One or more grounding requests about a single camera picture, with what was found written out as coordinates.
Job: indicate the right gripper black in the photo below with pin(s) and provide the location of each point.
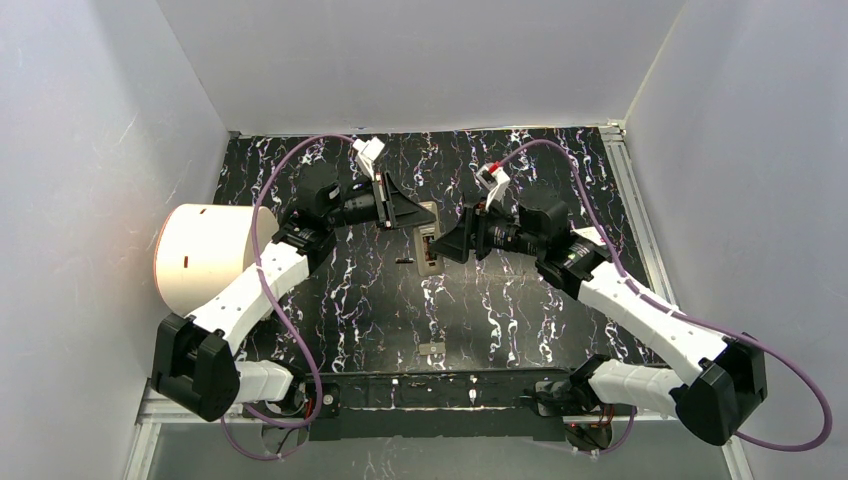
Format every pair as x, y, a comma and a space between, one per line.
477, 232

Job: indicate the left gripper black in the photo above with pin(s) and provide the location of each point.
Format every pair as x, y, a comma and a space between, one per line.
385, 201

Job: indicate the dark green AAA battery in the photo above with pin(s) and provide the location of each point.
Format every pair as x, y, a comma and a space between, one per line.
427, 238

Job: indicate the white remote control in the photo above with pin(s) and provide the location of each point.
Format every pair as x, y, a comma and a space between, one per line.
424, 269

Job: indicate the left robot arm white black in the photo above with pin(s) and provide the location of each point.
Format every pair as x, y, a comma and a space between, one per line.
194, 361

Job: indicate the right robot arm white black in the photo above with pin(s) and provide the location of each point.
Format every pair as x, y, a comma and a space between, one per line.
711, 382

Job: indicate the white battery box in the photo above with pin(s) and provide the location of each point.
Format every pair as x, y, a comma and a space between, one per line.
590, 234

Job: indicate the white cylindrical bin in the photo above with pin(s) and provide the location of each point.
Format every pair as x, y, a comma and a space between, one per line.
200, 250

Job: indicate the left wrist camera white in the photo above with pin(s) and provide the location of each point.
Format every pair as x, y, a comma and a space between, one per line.
367, 153

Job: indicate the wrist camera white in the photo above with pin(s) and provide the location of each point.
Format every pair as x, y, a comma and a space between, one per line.
495, 180
367, 153

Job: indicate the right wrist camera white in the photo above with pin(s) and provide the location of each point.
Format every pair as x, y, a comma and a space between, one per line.
495, 180

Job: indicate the aluminium frame rail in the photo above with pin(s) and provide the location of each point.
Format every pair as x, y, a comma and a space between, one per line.
476, 402

